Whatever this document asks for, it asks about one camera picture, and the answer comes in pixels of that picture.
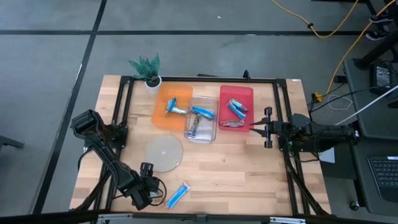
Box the person's shoe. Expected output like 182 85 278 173
365 29 390 41
369 14 395 24

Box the clear plastic bin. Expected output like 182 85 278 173
183 95 220 144

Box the orange plastic bin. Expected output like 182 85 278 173
151 82 194 131

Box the white plant pot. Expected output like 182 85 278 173
144 75 162 91

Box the black desk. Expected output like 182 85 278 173
343 57 398 215

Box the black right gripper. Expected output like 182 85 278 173
249 106 282 149

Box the blue white snack bag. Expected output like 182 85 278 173
164 96 178 114

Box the black aluminium frame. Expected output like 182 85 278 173
70 74 332 218

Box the black power cable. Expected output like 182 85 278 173
309 83 398 114

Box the yellow extension cable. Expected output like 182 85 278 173
272 0 398 102

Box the black desk leg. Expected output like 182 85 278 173
354 30 398 71

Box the white thin rod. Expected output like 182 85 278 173
335 92 398 126

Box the dark blue green granola bar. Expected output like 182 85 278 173
188 114 205 139

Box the green artificial plant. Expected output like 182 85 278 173
127 52 161 82

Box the grey furniture leg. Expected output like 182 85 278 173
0 135 25 150

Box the black power adapter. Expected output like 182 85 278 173
369 62 393 94

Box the red plastic bin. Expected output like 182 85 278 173
218 84 255 133

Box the black laptop keyboard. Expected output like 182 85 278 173
366 155 398 203

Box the silver metal bracket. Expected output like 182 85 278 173
98 213 134 224
269 216 307 224

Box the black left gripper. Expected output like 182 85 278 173
126 161 161 212

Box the white paper sheet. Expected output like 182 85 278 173
319 146 336 164

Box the round woven mat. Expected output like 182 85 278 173
145 134 184 174

